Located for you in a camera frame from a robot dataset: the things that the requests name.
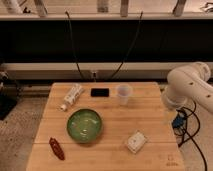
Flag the translucent white cup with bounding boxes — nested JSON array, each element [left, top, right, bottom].
[[116, 84, 133, 105]]

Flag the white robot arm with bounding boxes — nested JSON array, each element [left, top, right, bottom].
[[161, 62, 213, 114]]

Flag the green ceramic bowl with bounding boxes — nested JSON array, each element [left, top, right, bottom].
[[67, 109, 103, 143]]

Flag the black rectangular phone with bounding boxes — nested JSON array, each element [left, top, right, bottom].
[[91, 88, 109, 97]]

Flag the white tube bottle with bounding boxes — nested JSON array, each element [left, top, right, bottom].
[[60, 83, 83, 111]]

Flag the blue connector box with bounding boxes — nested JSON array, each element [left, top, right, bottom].
[[172, 114, 185, 128]]

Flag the red-brown elongated object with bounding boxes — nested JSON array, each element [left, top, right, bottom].
[[49, 138, 65, 160]]

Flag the wall power outlet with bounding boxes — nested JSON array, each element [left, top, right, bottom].
[[91, 70, 98, 82]]

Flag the right black hanging cable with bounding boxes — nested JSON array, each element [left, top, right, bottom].
[[105, 10, 144, 81]]

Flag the black hanging cable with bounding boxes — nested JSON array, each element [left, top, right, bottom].
[[105, 10, 144, 81], [64, 10, 88, 82]]

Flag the left black hanging cable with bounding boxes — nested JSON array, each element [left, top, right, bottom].
[[64, 10, 88, 82]]

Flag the black floor cables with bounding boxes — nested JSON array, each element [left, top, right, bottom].
[[173, 99, 209, 171]]

